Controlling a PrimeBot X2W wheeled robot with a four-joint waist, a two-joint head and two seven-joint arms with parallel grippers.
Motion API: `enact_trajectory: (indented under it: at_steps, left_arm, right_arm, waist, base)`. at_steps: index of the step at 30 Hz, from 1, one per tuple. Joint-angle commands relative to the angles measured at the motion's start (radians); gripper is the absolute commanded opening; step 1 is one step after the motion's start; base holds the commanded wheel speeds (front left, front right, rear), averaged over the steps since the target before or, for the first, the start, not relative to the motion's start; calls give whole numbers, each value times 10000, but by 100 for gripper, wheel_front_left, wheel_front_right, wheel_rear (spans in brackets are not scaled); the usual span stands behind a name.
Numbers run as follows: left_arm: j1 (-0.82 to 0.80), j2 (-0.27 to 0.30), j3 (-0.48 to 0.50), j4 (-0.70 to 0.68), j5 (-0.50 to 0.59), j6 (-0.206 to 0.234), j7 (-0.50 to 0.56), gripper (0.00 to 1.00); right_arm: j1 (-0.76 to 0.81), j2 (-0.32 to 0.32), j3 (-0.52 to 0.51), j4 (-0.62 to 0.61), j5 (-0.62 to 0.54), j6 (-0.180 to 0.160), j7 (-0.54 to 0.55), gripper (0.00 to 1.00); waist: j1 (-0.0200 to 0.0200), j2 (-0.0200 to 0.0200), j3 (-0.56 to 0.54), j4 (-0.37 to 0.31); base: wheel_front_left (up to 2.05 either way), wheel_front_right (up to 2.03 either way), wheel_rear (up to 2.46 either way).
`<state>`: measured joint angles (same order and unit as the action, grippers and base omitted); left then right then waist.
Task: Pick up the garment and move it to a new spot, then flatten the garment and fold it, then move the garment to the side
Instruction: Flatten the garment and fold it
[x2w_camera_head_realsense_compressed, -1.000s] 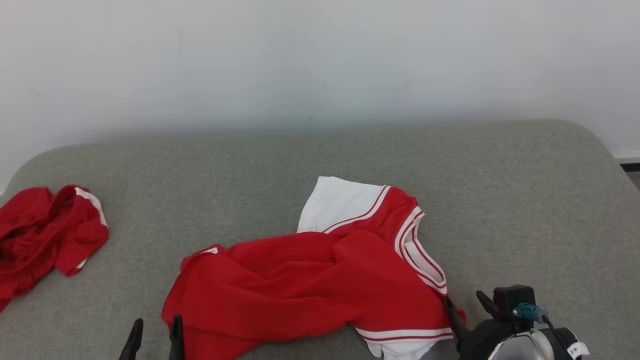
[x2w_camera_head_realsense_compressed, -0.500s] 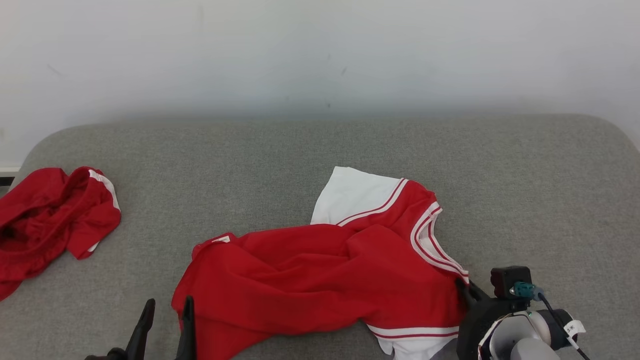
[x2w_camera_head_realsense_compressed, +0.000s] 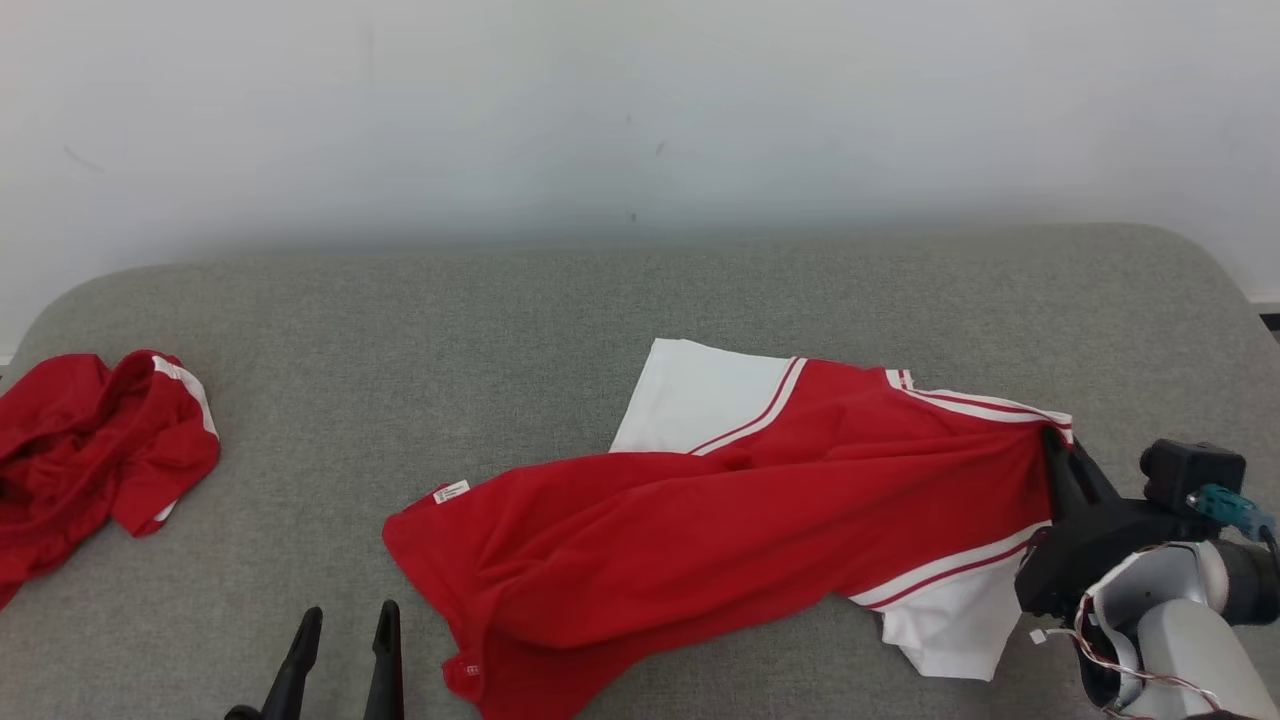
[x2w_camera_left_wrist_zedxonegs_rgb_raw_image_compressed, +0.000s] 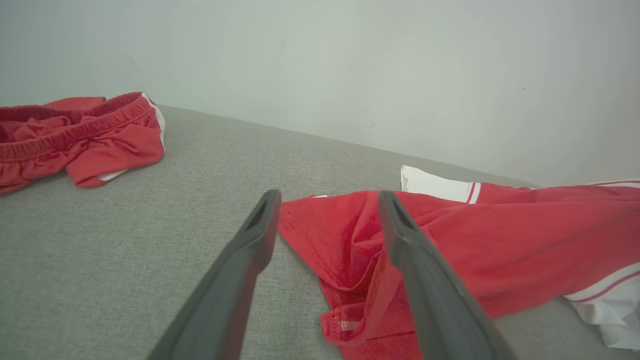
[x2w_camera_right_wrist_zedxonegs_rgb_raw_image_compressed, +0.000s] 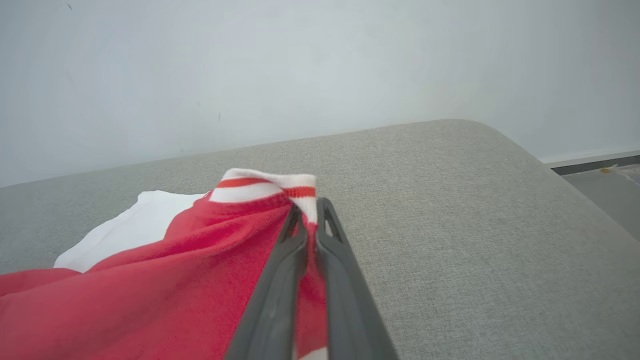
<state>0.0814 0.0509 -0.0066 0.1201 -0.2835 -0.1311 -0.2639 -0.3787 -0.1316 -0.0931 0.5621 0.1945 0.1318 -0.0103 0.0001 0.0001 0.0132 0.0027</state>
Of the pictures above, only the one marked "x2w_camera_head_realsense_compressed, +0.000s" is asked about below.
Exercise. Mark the grey fabric sofa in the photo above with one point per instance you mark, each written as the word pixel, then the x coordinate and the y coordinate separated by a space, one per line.
pixel 400 350

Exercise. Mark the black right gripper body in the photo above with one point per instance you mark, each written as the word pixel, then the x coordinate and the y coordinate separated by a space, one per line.
pixel 1090 550

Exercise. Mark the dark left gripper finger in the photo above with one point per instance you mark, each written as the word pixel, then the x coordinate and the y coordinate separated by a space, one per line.
pixel 386 670
pixel 298 670

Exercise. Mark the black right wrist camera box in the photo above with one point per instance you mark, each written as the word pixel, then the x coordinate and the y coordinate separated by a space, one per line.
pixel 1190 470

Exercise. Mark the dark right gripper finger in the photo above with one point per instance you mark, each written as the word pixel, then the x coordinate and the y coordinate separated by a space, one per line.
pixel 1075 485

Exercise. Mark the red white short-sleeve jersey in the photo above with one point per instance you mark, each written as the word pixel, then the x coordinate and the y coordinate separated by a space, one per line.
pixel 80 440
pixel 700 520

